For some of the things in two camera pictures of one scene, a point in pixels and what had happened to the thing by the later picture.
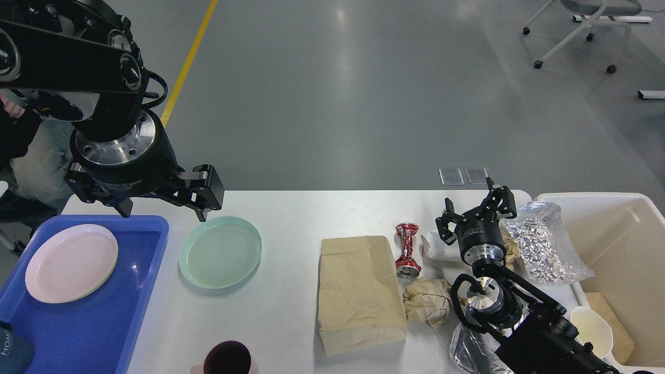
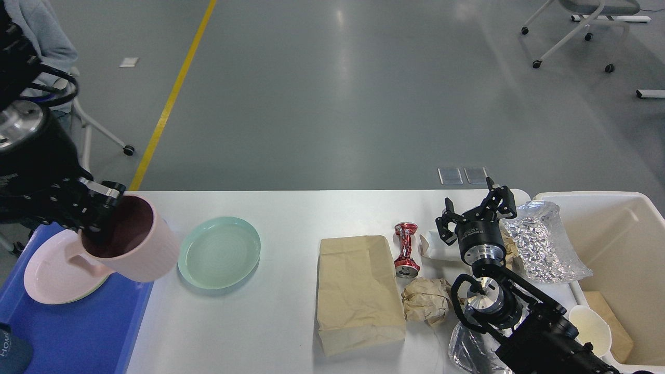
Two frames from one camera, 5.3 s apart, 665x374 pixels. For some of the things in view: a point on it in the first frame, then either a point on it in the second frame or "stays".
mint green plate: [218, 253] stays
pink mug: [228, 357] → [136, 242]
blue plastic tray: [93, 334] stays
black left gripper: [143, 162] → [42, 178]
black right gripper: [479, 232] stays
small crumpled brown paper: [511, 248] stays
